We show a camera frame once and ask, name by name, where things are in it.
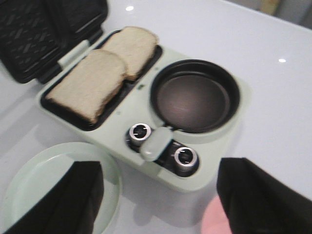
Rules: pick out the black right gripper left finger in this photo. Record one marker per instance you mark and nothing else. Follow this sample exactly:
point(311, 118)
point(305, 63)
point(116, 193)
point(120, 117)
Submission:
point(70, 207)

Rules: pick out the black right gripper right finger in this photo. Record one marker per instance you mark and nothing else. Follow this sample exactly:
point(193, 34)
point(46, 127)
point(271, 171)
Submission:
point(256, 203)

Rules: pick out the pink plastic bowl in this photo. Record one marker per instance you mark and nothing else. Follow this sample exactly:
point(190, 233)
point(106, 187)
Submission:
point(214, 219)

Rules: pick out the bread slice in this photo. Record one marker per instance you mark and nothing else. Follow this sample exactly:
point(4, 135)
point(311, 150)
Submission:
point(135, 45)
point(90, 85)

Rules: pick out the breakfast maker hinged lid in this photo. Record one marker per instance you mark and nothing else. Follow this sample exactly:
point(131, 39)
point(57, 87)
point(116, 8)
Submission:
point(36, 34)

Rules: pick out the mint green breakfast maker base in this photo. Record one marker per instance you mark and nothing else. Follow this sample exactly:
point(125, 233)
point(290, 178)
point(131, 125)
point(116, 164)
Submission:
point(129, 106)

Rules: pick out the mint green round plate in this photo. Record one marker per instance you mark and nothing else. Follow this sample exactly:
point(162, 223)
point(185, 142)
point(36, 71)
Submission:
point(43, 171)

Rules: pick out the right silver control knob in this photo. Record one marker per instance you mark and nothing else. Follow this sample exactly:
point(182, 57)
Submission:
point(185, 160)

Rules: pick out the silver control knob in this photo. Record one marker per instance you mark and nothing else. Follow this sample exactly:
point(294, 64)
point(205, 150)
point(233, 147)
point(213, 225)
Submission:
point(139, 133)
point(185, 160)

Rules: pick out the left silver control knob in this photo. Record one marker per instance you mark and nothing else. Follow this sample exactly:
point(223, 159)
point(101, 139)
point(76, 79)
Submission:
point(139, 133)

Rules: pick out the black round frying pan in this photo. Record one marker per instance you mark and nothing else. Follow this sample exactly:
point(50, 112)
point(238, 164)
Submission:
point(195, 103)

